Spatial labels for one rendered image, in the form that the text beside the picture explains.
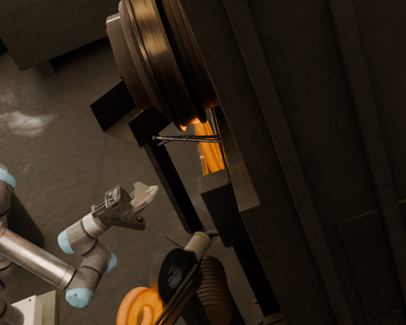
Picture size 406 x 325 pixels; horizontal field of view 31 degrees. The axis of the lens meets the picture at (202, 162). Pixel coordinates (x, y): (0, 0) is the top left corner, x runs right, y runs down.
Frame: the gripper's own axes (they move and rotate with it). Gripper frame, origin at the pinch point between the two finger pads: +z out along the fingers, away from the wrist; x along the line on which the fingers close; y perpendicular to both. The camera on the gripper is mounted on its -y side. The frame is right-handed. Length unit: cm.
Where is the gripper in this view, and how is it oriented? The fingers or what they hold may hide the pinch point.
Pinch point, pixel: (156, 190)
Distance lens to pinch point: 218.5
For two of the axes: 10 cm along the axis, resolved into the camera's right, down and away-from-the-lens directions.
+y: -5.8, -6.0, -5.5
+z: 8.0, -5.3, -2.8
